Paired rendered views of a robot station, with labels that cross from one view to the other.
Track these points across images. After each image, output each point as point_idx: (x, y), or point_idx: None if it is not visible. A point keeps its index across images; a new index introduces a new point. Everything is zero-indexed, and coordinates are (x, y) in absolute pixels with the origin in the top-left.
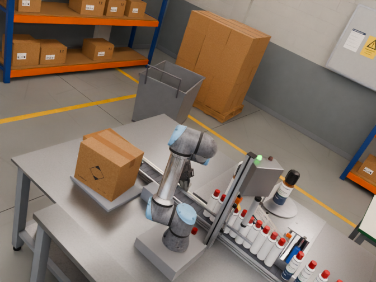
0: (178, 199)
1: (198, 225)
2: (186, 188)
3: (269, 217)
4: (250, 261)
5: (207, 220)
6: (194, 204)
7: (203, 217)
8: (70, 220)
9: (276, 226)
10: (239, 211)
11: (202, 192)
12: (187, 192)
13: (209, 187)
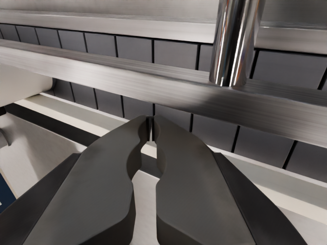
0: (196, 43)
1: (62, 5)
2: (107, 138)
3: (19, 186)
4: None
5: (15, 32)
6: (106, 93)
7: (29, 32)
8: None
9: (2, 168)
10: (41, 171)
11: (145, 202)
12: (63, 78)
13: (149, 240)
